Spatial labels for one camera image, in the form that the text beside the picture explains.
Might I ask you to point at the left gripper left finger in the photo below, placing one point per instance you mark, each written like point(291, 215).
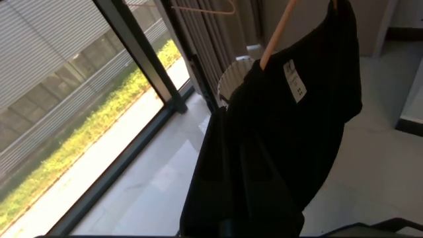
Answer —
point(211, 185)

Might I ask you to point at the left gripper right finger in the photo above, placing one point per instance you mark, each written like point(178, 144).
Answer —
point(261, 205)

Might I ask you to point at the black garment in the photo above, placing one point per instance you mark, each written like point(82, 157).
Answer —
point(314, 115)

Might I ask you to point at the white laundry basket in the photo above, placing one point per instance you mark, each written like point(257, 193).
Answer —
point(234, 76)

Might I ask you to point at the beige curtain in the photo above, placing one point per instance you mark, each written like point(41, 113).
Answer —
point(224, 33)

